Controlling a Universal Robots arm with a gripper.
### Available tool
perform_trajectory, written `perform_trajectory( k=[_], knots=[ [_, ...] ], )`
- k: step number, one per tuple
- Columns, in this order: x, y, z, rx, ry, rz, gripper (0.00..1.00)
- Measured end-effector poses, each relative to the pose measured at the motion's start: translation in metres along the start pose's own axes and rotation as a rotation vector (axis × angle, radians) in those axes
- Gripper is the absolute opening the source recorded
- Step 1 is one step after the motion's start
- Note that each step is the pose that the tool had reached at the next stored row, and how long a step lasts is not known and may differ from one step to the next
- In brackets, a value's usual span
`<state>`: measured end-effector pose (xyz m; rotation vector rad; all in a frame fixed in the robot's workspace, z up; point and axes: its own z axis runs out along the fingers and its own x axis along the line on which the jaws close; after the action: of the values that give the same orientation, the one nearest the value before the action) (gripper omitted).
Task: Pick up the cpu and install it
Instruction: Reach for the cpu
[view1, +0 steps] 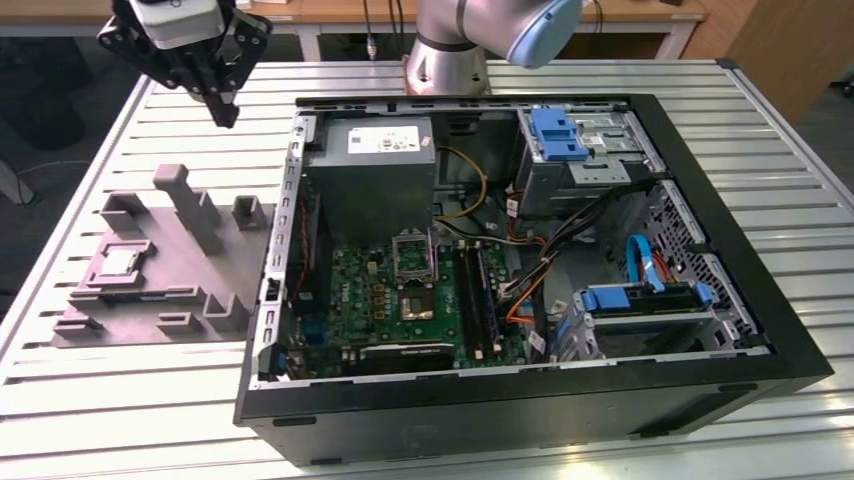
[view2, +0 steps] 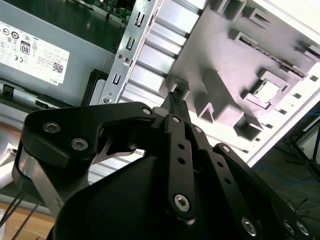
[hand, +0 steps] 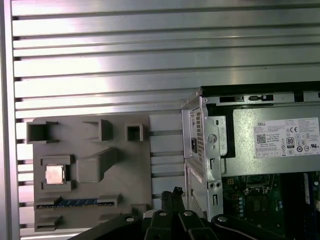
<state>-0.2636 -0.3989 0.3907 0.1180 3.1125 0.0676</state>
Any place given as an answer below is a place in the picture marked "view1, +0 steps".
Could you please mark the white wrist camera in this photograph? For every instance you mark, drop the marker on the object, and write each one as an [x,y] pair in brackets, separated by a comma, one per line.
[180,22]

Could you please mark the brown wooden cabinet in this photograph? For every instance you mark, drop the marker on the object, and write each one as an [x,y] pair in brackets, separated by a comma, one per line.
[787,50]

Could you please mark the blue VGA port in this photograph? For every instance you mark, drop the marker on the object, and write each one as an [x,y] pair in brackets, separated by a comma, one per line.
[281,364]

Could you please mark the black RAM slot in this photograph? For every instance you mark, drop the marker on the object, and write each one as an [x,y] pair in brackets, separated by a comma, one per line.
[487,300]

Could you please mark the blue plastic drive carrier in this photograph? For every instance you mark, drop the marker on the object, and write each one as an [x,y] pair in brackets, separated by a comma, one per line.
[556,135]

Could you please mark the grey parts rack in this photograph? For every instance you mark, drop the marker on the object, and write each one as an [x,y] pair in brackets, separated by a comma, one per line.
[180,260]

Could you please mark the black PC case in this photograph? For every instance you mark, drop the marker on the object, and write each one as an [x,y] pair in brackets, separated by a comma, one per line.
[467,420]

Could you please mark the wooden desk white frame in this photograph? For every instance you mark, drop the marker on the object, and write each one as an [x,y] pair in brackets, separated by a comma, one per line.
[640,14]

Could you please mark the metal drive cage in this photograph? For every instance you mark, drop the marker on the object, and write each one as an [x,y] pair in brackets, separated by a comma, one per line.
[593,175]

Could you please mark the metal disk bay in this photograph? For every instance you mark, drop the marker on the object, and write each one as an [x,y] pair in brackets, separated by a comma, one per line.
[653,335]

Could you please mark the hard disk in blue carrier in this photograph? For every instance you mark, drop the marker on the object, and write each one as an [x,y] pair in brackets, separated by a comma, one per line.
[607,299]

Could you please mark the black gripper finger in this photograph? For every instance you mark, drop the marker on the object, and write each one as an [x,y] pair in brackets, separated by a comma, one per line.
[242,55]
[166,70]

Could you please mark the black office chair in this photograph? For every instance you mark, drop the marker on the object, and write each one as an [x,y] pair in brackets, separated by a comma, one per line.
[40,100]

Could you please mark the green motherboard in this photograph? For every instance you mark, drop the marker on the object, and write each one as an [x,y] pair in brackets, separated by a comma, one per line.
[360,320]

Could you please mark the black graphics card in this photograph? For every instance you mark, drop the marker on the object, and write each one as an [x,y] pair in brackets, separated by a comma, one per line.
[403,356]

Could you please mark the metal locking lever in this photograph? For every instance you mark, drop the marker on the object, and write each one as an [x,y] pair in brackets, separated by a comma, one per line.
[437,255]

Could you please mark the silver CPU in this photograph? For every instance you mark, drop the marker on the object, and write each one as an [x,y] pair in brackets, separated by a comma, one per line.
[120,261]

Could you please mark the grey power supply unit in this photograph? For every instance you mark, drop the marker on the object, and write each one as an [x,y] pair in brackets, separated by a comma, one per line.
[373,195]

